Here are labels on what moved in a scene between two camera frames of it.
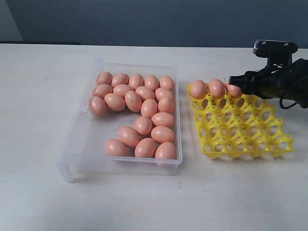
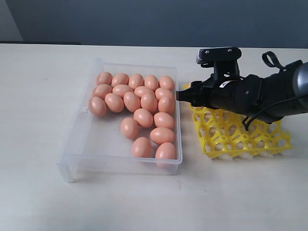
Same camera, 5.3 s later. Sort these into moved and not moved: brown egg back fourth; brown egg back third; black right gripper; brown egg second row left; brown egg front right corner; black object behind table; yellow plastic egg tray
Moved: black right gripper
Not moved: black object behind table; yellow plastic egg tray; brown egg back fourth; brown egg back third; brown egg front right corner; brown egg second row left
